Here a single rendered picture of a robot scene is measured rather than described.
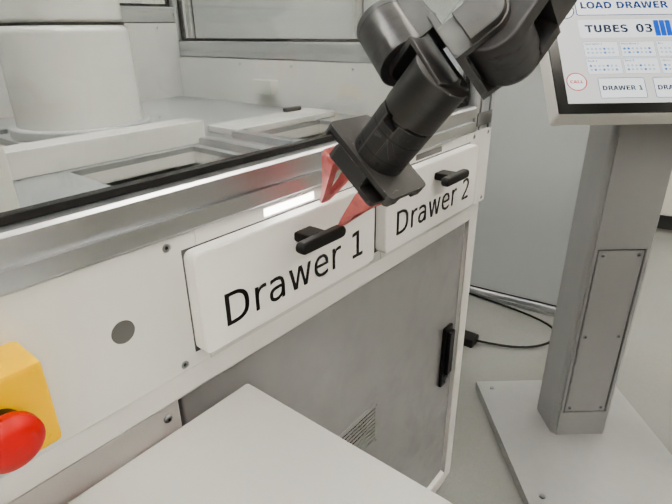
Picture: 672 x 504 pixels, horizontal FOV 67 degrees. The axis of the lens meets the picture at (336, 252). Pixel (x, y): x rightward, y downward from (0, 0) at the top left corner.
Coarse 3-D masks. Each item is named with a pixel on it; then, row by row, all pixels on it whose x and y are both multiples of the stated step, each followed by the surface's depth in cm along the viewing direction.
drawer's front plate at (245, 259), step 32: (352, 192) 64; (256, 224) 54; (288, 224) 56; (320, 224) 60; (352, 224) 65; (192, 256) 47; (224, 256) 49; (256, 256) 53; (288, 256) 57; (352, 256) 67; (192, 288) 48; (224, 288) 50; (288, 288) 58; (320, 288) 63; (224, 320) 52; (256, 320) 55
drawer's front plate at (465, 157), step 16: (432, 160) 79; (448, 160) 81; (464, 160) 86; (432, 176) 79; (432, 192) 80; (448, 192) 84; (384, 208) 70; (400, 208) 73; (448, 208) 86; (464, 208) 91; (384, 224) 71; (400, 224) 74; (416, 224) 78; (432, 224) 83; (384, 240) 72; (400, 240) 76
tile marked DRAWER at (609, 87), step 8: (600, 80) 101; (608, 80) 101; (616, 80) 101; (624, 80) 101; (632, 80) 101; (640, 80) 101; (600, 88) 100; (608, 88) 100; (616, 88) 100; (624, 88) 100; (632, 88) 100; (640, 88) 100; (600, 96) 100; (608, 96) 100; (616, 96) 100; (624, 96) 100; (632, 96) 100; (640, 96) 100; (648, 96) 100
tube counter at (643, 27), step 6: (636, 24) 104; (642, 24) 104; (648, 24) 104; (654, 24) 104; (660, 24) 104; (666, 24) 104; (636, 30) 104; (642, 30) 104; (648, 30) 104; (654, 30) 104; (660, 30) 104; (666, 30) 104; (636, 36) 103; (642, 36) 104; (648, 36) 104; (654, 36) 104; (660, 36) 104; (666, 36) 104
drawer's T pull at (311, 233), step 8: (296, 232) 56; (304, 232) 56; (312, 232) 56; (320, 232) 56; (328, 232) 56; (336, 232) 57; (344, 232) 58; (296, 240) 57; (304, 240) 54; (312, 240) 54; (320, 240) 55; (328, 240) 56; (296, 248) 53; (304, 248) 53; (312, 248) 54
